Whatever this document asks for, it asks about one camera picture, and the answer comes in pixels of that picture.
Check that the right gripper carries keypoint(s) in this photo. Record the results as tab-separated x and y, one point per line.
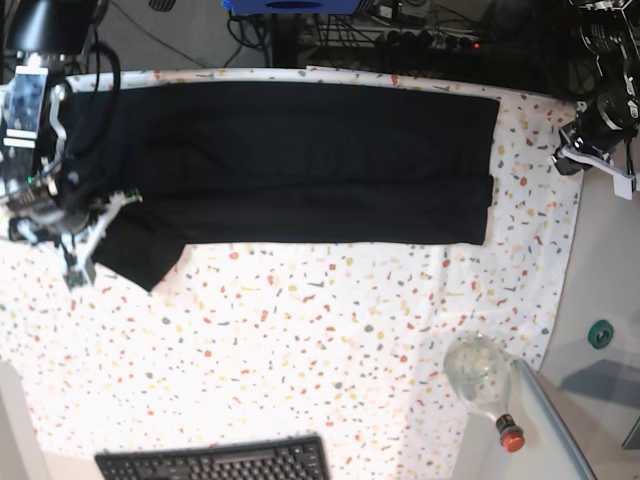
72	236

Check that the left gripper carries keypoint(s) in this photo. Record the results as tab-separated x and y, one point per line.
574	154

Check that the black t-shirt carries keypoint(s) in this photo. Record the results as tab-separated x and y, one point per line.
290	162

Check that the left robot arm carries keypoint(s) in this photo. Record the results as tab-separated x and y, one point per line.
601	135

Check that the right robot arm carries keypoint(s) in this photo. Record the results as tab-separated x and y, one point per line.
46	198

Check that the green tape roll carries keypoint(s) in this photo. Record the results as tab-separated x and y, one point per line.
600	334

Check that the black power strip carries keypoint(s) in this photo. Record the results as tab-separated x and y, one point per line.
414	40

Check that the clear glass bottle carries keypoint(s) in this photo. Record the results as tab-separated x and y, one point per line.
479	373

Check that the terrazzo pattern tablecloth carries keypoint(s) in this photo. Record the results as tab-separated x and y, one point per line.
256	341

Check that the blue box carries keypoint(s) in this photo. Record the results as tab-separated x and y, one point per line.
250	7

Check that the grey metal rod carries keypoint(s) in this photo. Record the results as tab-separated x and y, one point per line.
550	451

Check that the black keyboard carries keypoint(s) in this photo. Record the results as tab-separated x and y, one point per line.
292	458

